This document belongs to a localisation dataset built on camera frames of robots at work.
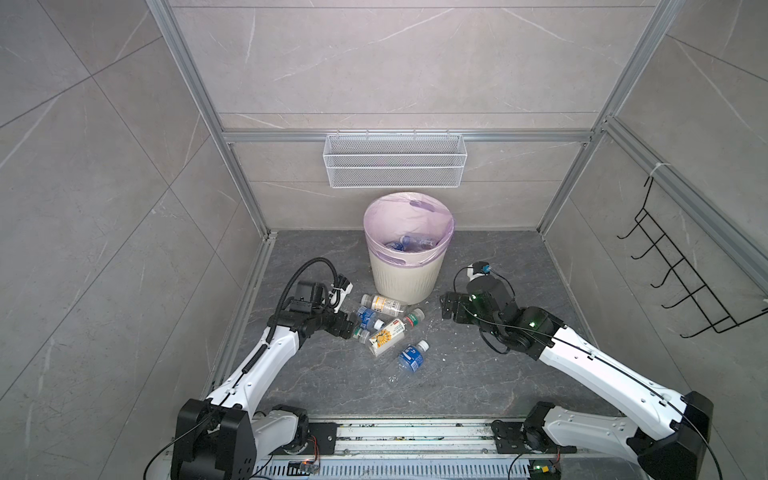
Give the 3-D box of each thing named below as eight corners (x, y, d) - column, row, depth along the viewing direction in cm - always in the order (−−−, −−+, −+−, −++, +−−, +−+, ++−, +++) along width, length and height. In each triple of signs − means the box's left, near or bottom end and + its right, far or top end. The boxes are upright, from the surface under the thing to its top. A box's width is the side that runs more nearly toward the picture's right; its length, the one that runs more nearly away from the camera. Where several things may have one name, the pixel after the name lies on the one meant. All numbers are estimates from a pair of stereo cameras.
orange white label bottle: (360, 309, 98) (359, 302, 94) (364, 298, 100) (364, 291, 97) (399, 319, 95) (399, 312, 92) (402, 307, 98) (402, 301, 95)
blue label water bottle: (395, 389, 83) (395, 383, 78) (383, 372, 85) (382, 366, 81) (433, 357, 88) (436, 350, 84) (421, 343, 91) (422, 335, 87)
